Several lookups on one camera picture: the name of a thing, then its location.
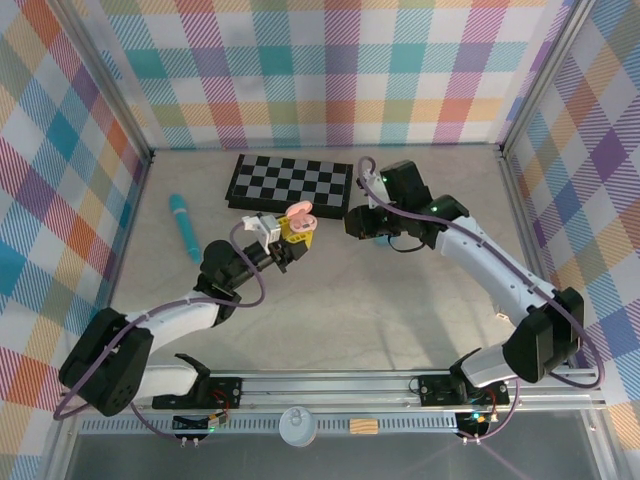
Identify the pink earbud charging case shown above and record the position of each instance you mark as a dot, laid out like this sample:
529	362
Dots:
300	207

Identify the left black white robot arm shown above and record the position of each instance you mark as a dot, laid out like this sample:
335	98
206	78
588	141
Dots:
175	320

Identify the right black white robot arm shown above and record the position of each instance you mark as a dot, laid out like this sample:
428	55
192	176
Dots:
490	270

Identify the black grey folding chessboard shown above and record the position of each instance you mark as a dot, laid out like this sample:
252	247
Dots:
280	182

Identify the teal plastic pen tube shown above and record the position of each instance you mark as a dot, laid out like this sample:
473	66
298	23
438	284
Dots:
180	220

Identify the small controller board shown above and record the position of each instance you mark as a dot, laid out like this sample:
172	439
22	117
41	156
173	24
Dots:
215	417
475	422

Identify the small playing card box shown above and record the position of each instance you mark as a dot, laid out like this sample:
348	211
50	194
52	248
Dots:
501	315

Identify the small wooden block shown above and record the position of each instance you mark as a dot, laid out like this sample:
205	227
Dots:
364	426

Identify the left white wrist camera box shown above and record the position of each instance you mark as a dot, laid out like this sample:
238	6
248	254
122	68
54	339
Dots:
267	227

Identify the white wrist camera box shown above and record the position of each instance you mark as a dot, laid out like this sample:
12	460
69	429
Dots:
267	227
372	179

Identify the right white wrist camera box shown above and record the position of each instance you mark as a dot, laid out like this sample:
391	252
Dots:
372	179

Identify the aluminium side rail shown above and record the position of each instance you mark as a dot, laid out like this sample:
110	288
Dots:
520	215
132	220

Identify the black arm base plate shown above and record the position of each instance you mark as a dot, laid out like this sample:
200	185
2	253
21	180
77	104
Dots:
227	392
435	390

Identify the aluminium mounting rail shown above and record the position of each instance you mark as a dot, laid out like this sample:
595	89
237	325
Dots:
325	390

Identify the aluminium frame post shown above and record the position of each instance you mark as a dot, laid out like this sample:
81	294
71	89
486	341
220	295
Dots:
542	75
110	80

